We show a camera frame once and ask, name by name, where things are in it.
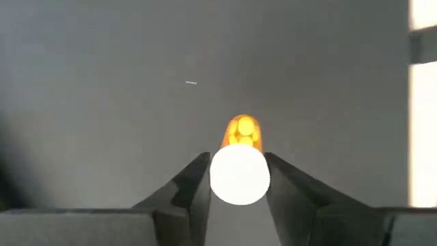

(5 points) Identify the black aluminium table frame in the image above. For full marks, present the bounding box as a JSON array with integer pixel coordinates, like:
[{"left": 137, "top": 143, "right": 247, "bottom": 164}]
[{"left": 408, "top": 24, "right": 437, "bottom": 66}]

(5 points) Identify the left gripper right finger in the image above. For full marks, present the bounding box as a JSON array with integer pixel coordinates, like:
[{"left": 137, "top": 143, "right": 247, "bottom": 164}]
[{"left": 264, "top": 152, "right": 437, "bottom": 246}]

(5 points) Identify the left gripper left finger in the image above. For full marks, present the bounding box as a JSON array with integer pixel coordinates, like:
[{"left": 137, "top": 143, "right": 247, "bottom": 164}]
[{"left": 0, "top": 152, "right": 212, "bottom": 246}]

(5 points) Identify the small amber pill bottle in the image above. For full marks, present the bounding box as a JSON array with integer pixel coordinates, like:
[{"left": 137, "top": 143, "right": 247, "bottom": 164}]
[{"left": 209, "top": 114, "right": 272, "bottom": 206}]

